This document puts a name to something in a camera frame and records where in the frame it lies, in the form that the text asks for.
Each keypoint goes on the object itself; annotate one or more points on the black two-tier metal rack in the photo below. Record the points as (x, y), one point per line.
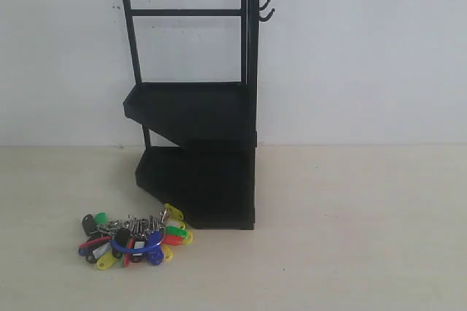
(200, 138)

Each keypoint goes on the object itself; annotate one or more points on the bunch of colourful key tags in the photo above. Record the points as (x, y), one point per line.
(133, 240)

